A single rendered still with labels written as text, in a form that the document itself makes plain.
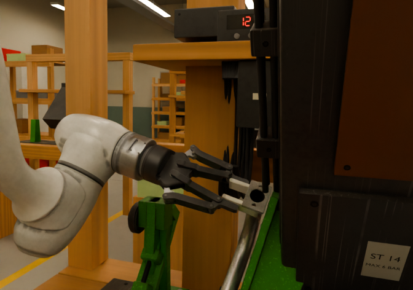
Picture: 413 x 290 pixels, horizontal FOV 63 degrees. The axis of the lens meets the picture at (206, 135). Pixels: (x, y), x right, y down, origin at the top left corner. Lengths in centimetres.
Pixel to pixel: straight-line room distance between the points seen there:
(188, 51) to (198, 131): 23
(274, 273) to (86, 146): 41
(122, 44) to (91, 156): 1158
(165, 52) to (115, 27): 1168
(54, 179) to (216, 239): 48
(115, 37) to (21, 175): 1186
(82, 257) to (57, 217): 53
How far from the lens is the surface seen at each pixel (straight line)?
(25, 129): 634
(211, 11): 84
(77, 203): 67
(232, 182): 64
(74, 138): 71
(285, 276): 55
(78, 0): 111
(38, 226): 66
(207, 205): 62
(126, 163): 66
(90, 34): 107
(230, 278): 69
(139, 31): 1200
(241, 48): 75
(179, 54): 79
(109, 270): 116
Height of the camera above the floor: 140
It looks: 5 degrees down
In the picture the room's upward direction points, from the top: 1 degrees clockwise
